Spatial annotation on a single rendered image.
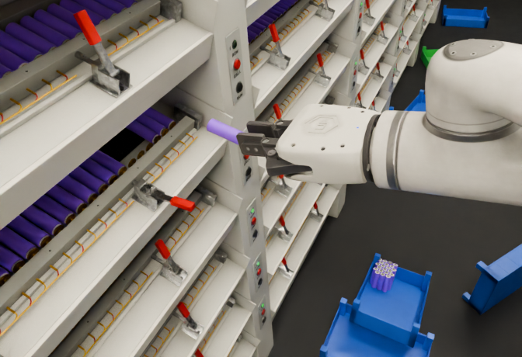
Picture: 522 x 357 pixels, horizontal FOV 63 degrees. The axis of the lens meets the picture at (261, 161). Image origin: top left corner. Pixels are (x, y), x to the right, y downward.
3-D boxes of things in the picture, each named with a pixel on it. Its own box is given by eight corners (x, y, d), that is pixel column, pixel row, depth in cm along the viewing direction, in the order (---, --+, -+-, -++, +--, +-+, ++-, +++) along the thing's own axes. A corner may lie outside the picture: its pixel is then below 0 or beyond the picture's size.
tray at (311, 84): (346, 70, 135) (363, 32, 125) (255, 195, 95) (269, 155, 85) (290, 42, 138) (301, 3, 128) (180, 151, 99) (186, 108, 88)
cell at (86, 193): (61, 175, 61) (97, 198, 60) (51, 183, 60) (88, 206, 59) (60, 167, 60) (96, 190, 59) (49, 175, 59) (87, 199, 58)
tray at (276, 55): (350, 10, 122) (370, -37, 112) (248, 126, 83) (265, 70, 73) (288, -19, 126) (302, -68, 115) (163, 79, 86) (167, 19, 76)
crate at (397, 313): (370, 269, 160) (375, 252, 157) (426, 290, 152) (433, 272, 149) (348, 320, 135) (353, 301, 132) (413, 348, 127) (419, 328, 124)
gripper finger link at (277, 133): (301, 112, 54) (256, 110, 57) (290, 126, 52) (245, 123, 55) (305, 133, 56) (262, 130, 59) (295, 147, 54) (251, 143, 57)
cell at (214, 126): (209, 119, 56) (252, 138, 55) (215, 117, 58) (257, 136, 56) (204, 131, 57) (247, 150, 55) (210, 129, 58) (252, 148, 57)
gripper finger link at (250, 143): (284, 134, 51) (238, 131, 54) (272, 150, 49) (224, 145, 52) (290, 156, 53) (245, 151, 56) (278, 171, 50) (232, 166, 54)
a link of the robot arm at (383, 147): (414, 94, 46) (386, 93, 47) (392, 141, 40) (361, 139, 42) (417, 156, 50) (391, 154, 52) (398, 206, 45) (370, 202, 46)
